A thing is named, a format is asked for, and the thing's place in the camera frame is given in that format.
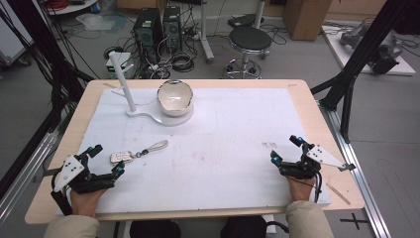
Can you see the white ceramic bowl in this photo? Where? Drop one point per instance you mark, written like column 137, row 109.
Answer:
column 175, row 97

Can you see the person's right hand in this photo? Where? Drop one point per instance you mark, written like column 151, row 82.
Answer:
column 301, row 190

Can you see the black round stool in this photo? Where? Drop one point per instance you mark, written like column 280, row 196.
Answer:
column 250, row 39

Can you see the cardboard box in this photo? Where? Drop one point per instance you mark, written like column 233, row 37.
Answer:
column 305, row 18

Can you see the white box device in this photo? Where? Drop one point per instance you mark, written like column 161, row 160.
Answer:
column 114, row 67

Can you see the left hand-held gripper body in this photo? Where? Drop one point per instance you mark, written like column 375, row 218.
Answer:
column 90, row 181

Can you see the round white table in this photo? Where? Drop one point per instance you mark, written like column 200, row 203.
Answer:
column 71, row 7

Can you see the aluminium rail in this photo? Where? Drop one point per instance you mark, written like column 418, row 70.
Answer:
column 360, row 178
column 26, row 175

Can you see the white table leg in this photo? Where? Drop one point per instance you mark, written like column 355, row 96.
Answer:
column 205, row 33

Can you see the white floor board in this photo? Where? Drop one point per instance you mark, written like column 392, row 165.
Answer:
column 401, row 67

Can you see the person's left hand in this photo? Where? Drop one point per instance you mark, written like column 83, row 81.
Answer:
column 85, row 203

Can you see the person's leg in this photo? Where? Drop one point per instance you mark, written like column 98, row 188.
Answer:
column 243, row 227
column 154, row 229

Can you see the black computer tower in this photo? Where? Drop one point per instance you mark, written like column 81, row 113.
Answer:
column 148, row 29
column 172, row 26

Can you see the white stand with pole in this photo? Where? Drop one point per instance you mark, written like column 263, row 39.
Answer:
column 123, row 81

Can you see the clear plastic sheet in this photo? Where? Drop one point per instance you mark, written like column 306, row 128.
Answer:
column 99, row 22

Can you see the person's left leg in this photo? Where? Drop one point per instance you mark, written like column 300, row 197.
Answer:
column 154, row 229

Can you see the person's right leg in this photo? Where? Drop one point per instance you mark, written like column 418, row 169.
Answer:
column 243, row 227

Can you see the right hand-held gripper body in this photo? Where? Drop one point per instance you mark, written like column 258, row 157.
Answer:
column 302, row 168

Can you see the grey robot device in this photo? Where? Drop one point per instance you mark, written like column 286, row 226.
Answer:
column 384, row 53

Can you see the black metal frame strut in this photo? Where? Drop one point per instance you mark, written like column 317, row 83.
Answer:
column 36, row 36
column 356, row 56

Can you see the white foam sheet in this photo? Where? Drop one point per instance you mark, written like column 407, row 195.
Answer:
column 214, row 158

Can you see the black flat floor case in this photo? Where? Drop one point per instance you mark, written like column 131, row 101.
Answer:
column 244, row 20

